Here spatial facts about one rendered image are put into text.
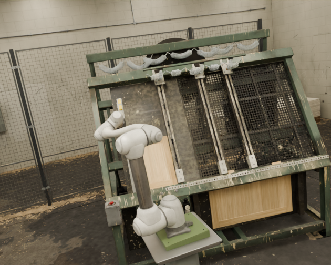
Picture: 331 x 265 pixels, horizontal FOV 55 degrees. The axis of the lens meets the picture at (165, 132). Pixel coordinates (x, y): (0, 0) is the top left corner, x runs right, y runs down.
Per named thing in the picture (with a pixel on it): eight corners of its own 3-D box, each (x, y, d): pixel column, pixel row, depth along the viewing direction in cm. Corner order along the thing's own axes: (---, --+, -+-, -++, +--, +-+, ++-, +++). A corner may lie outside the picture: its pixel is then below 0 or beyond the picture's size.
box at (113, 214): (108, 227, 265) (104, 208, 260) (108, 221, 276) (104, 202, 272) (122, 224, 266) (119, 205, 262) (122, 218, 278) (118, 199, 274)
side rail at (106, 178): (106, 199, 296) (105, 198, 286) (90, 93, 328) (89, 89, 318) (113, 198, 297) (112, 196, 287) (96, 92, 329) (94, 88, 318)
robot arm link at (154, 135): (151, 120, 227) (135, 125, 220) (165, 125, 213) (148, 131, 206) (154, 137, 232) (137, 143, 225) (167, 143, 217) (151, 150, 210)
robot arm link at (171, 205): (189, 221, 236) (184, 194, 232) (169, 232, 227) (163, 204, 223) (177, 215, 250) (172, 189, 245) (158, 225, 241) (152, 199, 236)
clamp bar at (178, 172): (175, 184, 299) (178, 180, 276) (151, 73, 333) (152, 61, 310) (185, 182, 300) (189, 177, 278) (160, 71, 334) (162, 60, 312)
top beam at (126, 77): (89, 91, 322) (88, 87, 313) (88, 82, 325) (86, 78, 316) (290, 59, 351) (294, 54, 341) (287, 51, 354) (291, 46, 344)
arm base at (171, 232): (196, 230, 234) (195, 223, 232) (167, 238, 230) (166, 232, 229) (189, 219, 251) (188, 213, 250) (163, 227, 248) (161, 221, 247)
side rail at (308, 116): (314, 157, 324) (320, 154, 313) (280, 63, 356) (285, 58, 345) (321, 155, 325) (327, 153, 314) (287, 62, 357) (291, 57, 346)
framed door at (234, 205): (212, 227, 334) (213, 228, 332) (206, 179, 321) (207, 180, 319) (291, 210, 346) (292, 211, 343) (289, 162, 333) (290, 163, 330)
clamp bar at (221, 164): (218, 175, 304) (224, 171, 282) (189, 67, 339) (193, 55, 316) (228, 173, 306) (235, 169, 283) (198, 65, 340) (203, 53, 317)
